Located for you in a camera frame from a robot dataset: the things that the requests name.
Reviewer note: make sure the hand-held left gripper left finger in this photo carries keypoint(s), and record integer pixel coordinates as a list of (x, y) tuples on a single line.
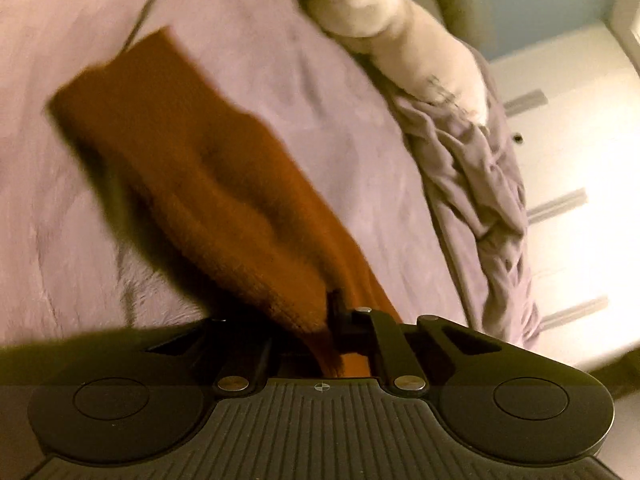
[(260, 360)]

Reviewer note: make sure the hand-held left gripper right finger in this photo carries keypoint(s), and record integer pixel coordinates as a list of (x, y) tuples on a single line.
[(350, 331)]

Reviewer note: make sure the brown knit sweater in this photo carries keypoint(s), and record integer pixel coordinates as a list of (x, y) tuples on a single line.
[(210, 195)]

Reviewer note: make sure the crumpled purple duvet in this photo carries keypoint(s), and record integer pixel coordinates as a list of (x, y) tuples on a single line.
[(475, 195)]

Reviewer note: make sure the purple fleece blanket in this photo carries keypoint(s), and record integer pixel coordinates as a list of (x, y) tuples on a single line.
[(280, 75)]

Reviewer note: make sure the white dresser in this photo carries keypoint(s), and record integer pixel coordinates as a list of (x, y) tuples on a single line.
[(585, 150)]

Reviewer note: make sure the white plush toy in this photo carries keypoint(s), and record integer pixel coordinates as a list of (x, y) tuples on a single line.
[(400, 25)]

